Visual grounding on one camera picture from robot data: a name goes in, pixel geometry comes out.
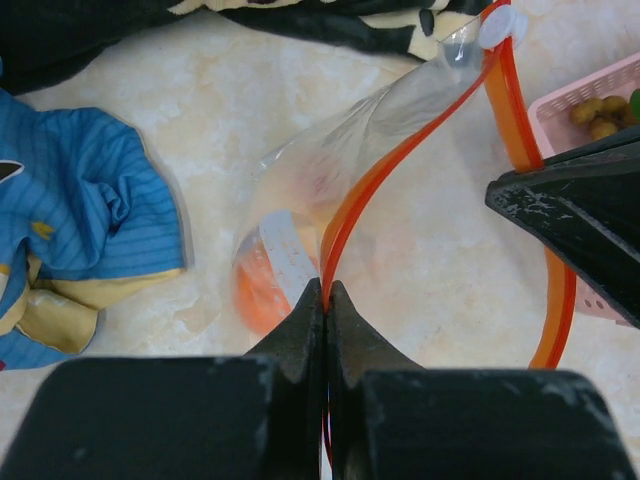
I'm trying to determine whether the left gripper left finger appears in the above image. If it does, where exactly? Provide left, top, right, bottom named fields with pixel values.
left=1, top=280, right=325, bottom=479

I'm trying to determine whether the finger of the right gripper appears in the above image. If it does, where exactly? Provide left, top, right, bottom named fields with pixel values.
left=485, top=127, right=639, bottom=326

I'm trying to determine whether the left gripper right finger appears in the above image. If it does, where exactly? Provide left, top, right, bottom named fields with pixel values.
left=326, top=282, right=635, bottom=479

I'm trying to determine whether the brown longan bunch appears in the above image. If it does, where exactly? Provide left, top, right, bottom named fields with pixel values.
left=569, top=95, right=639, bottom=141

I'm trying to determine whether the pink plastic basket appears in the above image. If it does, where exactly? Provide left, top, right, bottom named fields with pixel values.
left=527, top=52, right=640, bottom=329

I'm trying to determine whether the clear orange zip top bag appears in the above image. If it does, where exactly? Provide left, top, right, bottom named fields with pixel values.
left=232, top=0, right=579, bottom=471

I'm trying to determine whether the yellow orange peach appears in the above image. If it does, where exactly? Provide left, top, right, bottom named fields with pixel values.
left=265, top=164, right=349, bottom=245

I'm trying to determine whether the blue Pikachu cloth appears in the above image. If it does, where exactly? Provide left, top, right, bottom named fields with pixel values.
left=1, top=93, right=186, bottom=370

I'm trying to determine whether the black floral plush pillow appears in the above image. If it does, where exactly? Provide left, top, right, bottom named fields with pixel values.
left=0, top=0, right=496, bottom=96

